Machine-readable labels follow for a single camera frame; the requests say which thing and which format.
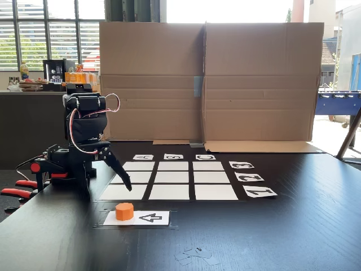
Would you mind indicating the paper sheet number 1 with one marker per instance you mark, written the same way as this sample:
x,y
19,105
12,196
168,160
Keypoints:
x,y
259,192

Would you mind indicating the orange boxes pack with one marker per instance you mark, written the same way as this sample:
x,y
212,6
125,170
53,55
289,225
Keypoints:
x,y
81,77

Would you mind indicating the blue foosball table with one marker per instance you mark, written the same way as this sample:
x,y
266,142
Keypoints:
x,y
338,105

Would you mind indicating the round orange token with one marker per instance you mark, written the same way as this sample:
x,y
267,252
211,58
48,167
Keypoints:
x,y
124,211

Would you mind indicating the dark counter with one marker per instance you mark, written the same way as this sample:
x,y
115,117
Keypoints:
x,y
28,127

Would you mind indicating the paper sheet letter C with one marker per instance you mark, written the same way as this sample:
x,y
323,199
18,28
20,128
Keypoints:
x,y
205,157

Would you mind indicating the brown cardboard box screen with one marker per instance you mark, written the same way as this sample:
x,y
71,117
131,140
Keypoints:
x,y
149,84
262,84

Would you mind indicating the paper sheet number 3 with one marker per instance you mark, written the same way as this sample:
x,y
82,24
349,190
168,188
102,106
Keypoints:
x,y
240,165

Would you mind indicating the black glass-front cabinet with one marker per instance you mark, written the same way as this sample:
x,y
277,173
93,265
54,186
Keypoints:
x,y
50,67

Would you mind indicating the wooden boards stack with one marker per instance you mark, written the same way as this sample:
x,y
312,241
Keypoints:
x,y
31,84

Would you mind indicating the white arrow paper sheet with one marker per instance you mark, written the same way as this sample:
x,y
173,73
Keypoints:
x,y
152,218

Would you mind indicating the paper sheet letter B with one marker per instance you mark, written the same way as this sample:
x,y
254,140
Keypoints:
x,y
173,156

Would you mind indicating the white nine-square grid sheet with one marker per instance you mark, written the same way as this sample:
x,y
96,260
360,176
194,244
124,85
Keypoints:
x,y
169,192

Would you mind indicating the paper sheet number 2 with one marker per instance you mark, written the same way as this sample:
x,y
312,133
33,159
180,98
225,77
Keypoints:
x,y
249,177

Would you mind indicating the grey duct tape strip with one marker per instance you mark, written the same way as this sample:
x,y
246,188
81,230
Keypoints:
x,y
198,86

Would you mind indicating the paper sheet letter A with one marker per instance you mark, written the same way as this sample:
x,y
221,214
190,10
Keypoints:
x,y
143,157

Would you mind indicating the wooden slanted leg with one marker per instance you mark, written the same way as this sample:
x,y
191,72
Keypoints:
x,y
348,138

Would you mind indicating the black red clamp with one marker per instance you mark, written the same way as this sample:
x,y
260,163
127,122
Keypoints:
x,y
22,193

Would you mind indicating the yellow bottle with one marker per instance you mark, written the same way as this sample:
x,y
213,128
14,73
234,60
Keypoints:
x,y
24,72

